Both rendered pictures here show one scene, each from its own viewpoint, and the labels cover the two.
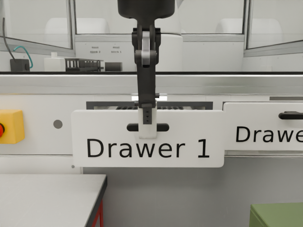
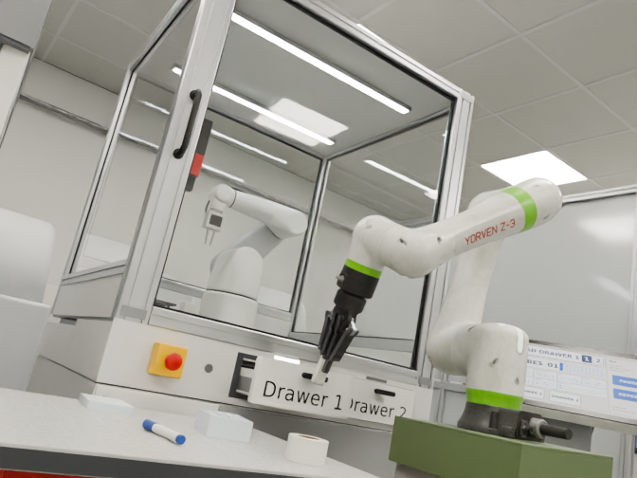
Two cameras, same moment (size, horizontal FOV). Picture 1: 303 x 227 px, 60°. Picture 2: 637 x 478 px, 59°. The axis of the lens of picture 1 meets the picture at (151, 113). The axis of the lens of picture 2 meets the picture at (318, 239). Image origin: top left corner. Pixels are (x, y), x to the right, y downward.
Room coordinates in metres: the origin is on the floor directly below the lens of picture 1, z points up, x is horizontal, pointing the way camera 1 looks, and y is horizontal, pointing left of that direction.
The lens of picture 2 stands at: (-0.74, 0.81, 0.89)
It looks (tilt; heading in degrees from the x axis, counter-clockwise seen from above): 14 degrees up; 328
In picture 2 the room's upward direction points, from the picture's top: 12 degrees clockwise
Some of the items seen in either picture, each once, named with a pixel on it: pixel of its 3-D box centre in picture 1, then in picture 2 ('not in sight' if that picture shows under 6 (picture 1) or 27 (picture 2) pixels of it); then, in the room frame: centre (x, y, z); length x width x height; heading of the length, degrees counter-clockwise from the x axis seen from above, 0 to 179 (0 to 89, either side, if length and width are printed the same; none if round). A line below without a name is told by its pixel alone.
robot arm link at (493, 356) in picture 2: not in sight; (493, 363); (0.16, -0.29, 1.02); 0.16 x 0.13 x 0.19; 173
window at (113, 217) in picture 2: not in sight; (134, 141); (1.08, 0.45, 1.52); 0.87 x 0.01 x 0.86; 179
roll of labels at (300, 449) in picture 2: not in sight; (306, 449); (0.11, 0.22, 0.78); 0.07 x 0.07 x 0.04
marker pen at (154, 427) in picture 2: not in sight; (163, 431); (0.20, 0.45, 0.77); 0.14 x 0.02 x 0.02; 6
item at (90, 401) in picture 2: not in sight; (105, 403); (0.49, 0.47, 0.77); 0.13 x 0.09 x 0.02; 176
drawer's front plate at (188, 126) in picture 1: (148, 138); (304, 388); (0.49, 0.01, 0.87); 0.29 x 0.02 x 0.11; 89
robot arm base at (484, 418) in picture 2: not in sight; (511, 423); (0.09, -0.29, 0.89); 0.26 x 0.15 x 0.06; 179
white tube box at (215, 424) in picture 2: not in sight; (222, 424); (0.32, 0.29, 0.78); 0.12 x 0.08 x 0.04; 168
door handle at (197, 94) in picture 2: not in sight; (190, 121); (0.58, 0.43, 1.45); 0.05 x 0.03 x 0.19; 179
